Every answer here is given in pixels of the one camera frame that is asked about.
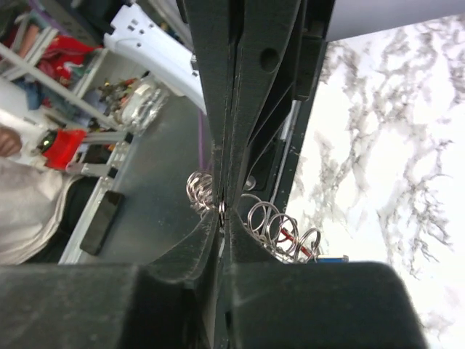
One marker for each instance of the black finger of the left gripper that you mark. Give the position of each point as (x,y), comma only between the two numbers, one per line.
(280,45)
(209,23)

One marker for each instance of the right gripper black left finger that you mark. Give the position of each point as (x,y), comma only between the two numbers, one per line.
(169,303)

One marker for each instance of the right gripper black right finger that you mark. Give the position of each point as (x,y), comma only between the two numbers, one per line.
(316,305)

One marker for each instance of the red key tag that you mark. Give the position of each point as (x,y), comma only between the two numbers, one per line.
(285,236)

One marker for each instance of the blue key tag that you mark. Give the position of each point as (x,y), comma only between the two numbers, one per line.
(331,259)

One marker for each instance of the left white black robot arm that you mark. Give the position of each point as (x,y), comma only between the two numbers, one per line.
(138,38)

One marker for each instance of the black smartphone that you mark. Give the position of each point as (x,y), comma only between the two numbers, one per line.
(101,223)

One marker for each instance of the red teleoperation handle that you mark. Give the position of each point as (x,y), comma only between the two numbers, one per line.
(59,146)

